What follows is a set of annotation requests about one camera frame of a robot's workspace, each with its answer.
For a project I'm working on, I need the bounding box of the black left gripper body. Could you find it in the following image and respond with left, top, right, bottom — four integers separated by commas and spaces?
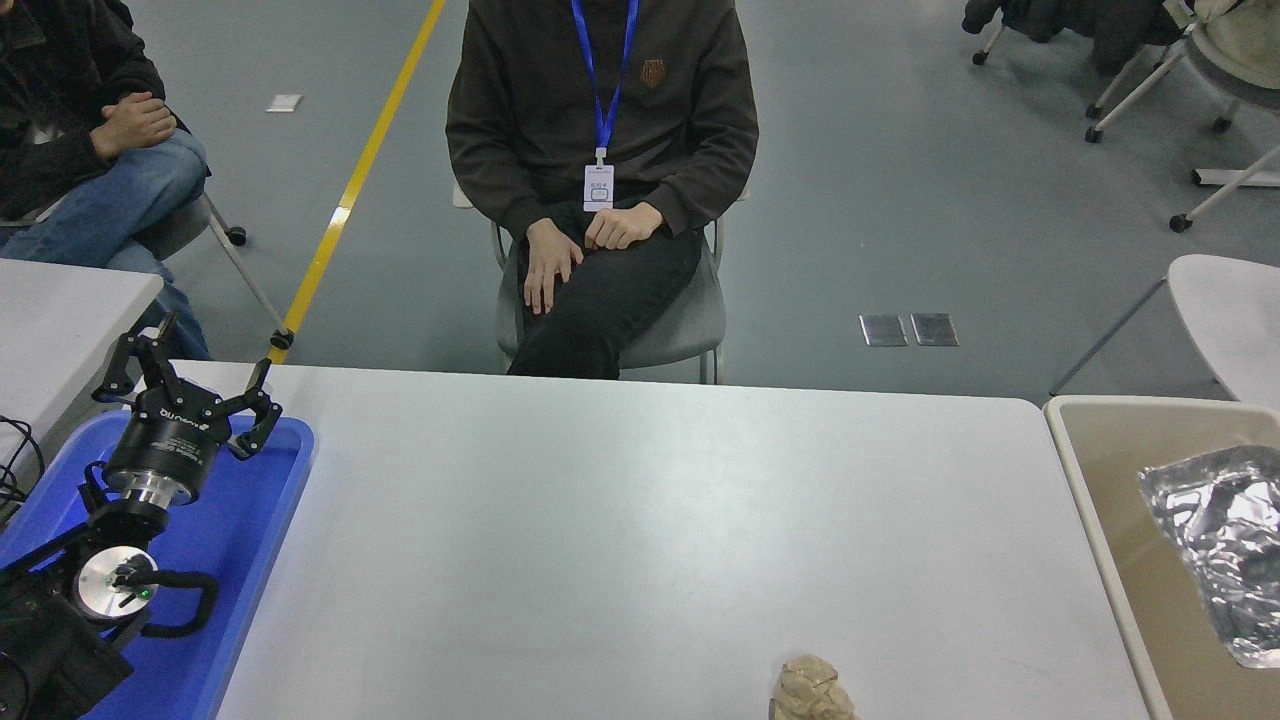
103, 385, 233, 499

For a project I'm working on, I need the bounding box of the foil tray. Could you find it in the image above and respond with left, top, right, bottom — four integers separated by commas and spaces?
1138, 445, 1280, 669

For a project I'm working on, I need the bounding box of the jeans person's right hand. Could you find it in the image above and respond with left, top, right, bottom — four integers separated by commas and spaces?
90, 120, 163, 161

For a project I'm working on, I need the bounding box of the jeans person's left hand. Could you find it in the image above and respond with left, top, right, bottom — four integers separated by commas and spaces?
103, 93, 178, 143

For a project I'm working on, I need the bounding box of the lanyard person's right hand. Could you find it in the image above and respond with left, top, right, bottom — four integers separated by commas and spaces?
523, 218, 585, 316

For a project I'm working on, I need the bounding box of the lanyard person's left hand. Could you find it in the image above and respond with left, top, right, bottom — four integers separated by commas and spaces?
584, 202, 665, 251

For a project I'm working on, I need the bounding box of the white side table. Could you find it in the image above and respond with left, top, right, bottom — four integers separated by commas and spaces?
0, 258, 164, 471

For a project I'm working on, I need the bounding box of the blue plastic tray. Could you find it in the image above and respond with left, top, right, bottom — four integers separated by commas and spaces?
0, 408, 316, 720

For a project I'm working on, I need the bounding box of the grey wheeled office chair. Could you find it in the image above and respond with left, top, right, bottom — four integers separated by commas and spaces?
130, 190, 294, 349

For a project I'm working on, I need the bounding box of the seated person in jeans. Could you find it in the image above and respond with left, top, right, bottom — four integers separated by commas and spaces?
0, 0, 213, 361

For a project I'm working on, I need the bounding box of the grey chair with metal legs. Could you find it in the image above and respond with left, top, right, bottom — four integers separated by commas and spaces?
452, 180, 751, 386

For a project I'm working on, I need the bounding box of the crumpled tan paper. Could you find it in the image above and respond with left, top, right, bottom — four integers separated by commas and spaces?
770, 655, 858, 720

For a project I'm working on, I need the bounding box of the white-legged office chair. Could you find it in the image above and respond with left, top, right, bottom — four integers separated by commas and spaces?
972, 25, 1151, 119

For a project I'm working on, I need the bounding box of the large pale bin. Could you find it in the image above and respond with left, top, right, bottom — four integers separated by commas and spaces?
1043, 395, 1280, 720

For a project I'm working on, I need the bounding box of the dark coat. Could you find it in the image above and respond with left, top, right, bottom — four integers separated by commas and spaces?
963, 0, 1191, 76

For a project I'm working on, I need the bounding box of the white shell chair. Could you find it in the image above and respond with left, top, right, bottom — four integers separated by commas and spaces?
1047, 254, 1280, 409

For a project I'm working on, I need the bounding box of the white wheeled chair base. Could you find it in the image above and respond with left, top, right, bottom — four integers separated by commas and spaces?
1168, 140, 1280, 233

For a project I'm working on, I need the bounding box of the grey chair with white legs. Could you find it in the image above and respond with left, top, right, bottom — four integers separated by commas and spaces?
1085, 0, 1280, 143

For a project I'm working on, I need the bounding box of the black cable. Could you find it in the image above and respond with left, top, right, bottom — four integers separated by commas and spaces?
0, 415, 46, 526

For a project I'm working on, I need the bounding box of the seated person with lanyard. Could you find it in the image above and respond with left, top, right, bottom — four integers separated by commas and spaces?
445, 0, 761, 379

